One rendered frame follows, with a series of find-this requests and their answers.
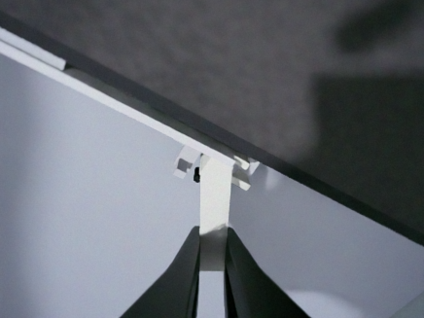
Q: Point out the light grey flat mat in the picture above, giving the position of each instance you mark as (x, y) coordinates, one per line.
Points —
(91, 215)

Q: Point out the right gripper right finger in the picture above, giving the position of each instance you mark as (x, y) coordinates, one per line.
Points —
(249, 291)

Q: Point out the black rectangular enclosure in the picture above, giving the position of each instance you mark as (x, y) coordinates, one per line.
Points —
(327, 92)

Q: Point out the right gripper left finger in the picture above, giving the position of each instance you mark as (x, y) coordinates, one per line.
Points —
(175, 293)

